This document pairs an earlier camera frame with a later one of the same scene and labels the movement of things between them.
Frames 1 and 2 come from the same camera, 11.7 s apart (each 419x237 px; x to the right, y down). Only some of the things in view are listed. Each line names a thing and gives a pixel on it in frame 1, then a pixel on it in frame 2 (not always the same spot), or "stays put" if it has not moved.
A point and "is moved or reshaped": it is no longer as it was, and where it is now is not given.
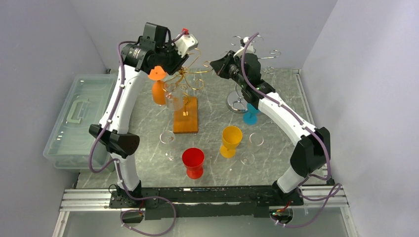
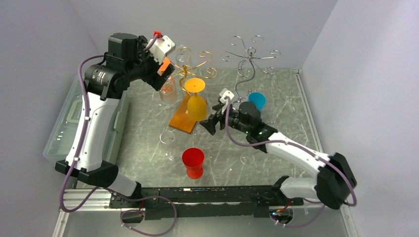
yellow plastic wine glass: x=231 y=136 → x=197 y=105
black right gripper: x=220 y=66 → x=210 y=124
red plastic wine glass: x=193 y=159 stays put
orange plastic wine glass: x=158 y=90 is moved or reshaped
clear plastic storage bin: x=68 y=144 stays put
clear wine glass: x=174 y=96 is moved or reshaped
